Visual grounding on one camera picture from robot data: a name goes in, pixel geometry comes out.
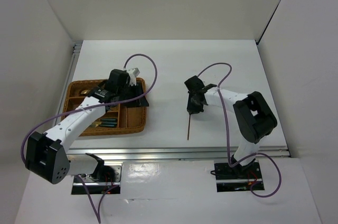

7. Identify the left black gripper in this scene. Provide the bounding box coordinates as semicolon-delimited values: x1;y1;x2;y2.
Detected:
117;82;149;108

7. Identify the gold knife green handle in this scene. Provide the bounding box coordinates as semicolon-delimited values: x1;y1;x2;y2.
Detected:
89;123;117;128
98;118;118;124

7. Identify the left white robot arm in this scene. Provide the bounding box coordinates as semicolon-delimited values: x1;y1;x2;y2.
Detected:
24;68;148;184

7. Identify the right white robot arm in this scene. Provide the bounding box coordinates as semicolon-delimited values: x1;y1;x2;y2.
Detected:
184;76;277;178

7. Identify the wicker cutlery tray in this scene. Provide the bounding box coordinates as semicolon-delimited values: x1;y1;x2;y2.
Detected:
63;79;147;137

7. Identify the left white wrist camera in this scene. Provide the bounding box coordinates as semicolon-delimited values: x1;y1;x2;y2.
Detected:
124;68;140;86

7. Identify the aluminium table rail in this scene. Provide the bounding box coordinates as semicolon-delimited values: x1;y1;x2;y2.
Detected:
65;145;291;161

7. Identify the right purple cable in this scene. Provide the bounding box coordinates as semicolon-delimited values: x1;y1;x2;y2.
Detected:
197;62;282;198

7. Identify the purple cable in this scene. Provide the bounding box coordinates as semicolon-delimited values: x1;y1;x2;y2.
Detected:
197;62;282;198
20;53;158;223

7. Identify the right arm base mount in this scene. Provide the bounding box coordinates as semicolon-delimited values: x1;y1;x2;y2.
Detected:
210;160;265;192

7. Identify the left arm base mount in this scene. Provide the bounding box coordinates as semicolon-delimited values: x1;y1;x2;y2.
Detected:
67;154;122;195

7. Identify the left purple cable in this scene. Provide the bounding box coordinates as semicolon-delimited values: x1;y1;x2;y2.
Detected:
20;53;158;223

